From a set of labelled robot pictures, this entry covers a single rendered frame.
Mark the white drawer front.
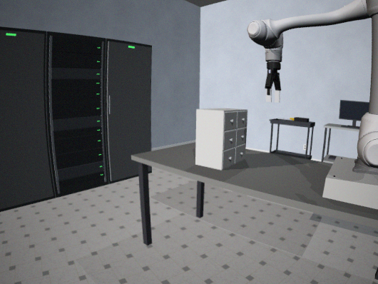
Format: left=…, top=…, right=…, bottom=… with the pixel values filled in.
left=223, top=148, right=235, bottom=169
left=224, top=111, right=237, bottom=131
left=237, top=111, right=247, bottom=128
left=235, top=144, right=245, bottom=163
left=223, top=130, right=236, bottom=150
left=236, top=128, right=247, bottom=146

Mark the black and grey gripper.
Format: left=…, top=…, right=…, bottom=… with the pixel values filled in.
left=265, top=61, right=281, bottom=102

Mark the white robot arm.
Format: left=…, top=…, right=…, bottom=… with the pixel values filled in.
left=247, top=0, right=378, bottom=175

